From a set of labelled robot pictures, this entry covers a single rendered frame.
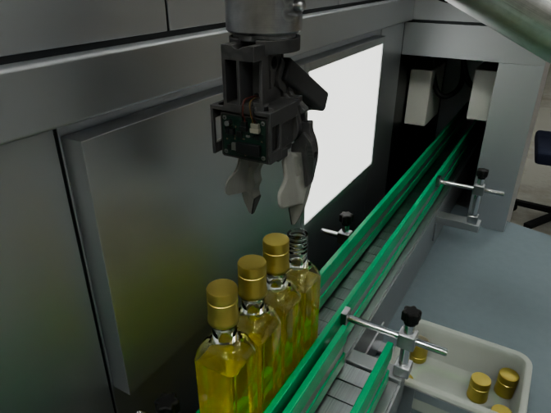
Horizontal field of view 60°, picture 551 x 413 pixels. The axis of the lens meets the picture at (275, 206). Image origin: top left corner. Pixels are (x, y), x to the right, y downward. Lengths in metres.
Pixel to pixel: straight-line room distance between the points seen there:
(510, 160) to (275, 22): 1.13
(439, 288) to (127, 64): 0.96
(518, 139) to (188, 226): 1.07
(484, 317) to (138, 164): 0.90
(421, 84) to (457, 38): 0.23
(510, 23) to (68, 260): 0.51
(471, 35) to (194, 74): 0.98
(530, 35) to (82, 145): 0.44
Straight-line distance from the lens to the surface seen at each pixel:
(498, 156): 1.51
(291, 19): 0.47
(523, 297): 1.32
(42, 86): 0.47
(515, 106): 1.47
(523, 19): 0.54
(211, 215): 0.68
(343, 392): 0.80
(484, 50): 1.45
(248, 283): 0.55
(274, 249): 0.59
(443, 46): 1.47
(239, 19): 0.47
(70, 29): 0.52
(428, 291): 1.26
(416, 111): 1.65
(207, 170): 0.65
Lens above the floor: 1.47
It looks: 27 degrees down
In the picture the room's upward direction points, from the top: straight up
